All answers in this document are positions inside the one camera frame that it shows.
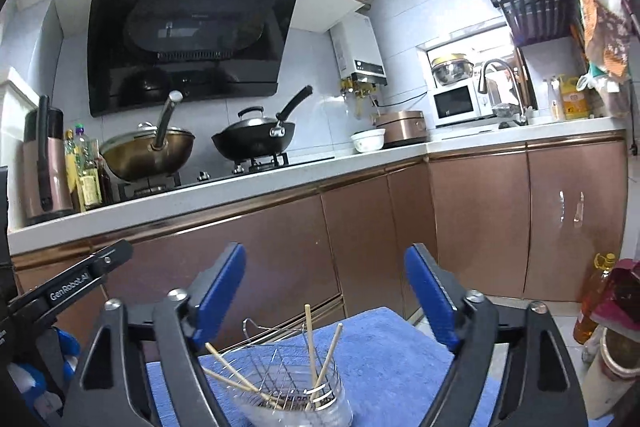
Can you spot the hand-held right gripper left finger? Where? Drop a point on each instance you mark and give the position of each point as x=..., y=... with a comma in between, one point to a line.
x=225, y=289

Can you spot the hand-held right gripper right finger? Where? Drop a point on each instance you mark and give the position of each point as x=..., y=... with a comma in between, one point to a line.
x=430, y=302

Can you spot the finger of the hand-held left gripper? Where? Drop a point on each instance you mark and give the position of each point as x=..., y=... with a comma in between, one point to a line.
x=70, y=281

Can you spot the clear glass jar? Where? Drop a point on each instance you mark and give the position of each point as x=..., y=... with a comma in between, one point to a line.
x=330, y=407

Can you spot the person's left hand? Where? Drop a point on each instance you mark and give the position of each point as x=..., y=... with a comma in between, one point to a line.
x=69, y=347

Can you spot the blue towel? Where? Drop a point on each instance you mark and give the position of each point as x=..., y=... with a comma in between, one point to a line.
x=380, y=337

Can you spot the dark sauce bottle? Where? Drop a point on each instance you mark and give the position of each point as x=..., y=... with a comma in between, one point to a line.
x=105, y=184

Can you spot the yellow oil bottle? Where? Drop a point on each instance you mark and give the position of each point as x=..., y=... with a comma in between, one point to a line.
x=72, y=177

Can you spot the green cap oil bottle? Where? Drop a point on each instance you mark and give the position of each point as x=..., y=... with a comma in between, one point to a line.
x=89, y=177

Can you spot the copper base cabinets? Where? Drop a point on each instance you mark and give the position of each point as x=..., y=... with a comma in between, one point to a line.
x=350, y=232

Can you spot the black gas stove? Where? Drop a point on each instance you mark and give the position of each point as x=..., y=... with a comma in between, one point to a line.
x=260, y=167

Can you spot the brass wok with lid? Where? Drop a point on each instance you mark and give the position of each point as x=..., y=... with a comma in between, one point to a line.
x=145, y=152

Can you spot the black wok with lid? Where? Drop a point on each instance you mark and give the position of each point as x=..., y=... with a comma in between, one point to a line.
x=250, y=137

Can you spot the large cooking oil bottle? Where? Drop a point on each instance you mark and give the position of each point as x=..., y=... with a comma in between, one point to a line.
x=592, y=302

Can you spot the white bowl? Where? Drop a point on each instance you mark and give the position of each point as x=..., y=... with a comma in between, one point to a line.
x=368, y=141

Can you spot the copper rice cooker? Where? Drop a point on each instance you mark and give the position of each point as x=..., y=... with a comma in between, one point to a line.
x=402, y=129

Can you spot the red bag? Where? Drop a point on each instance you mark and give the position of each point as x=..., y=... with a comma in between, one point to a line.
x=622, y=297

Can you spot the white bucket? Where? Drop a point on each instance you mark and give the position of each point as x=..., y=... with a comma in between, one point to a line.
x=612, y=382

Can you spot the white microwave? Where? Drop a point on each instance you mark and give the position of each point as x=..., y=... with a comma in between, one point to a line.
x=457, y=103

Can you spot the brass water pipes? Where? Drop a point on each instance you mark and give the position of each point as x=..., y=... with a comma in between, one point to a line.
x=360, y=94

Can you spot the white box casing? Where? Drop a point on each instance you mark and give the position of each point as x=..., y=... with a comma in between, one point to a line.
x=30, y=52

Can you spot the clear bottle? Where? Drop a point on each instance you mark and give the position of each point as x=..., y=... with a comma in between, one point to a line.
x=554, y=104

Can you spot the steel pot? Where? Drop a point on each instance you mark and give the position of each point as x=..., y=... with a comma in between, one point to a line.
x=452, y=69

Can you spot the steel faucet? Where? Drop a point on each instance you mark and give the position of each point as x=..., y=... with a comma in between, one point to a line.
x=500, y=64

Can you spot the yellow detergent bottle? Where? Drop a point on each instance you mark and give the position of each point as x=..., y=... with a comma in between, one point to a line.
x=574, y=99

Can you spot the black glass range hood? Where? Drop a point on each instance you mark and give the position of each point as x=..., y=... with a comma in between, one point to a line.
x=190, y=37

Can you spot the white water heater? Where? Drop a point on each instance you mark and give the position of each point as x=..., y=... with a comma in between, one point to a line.
x=360, y=47

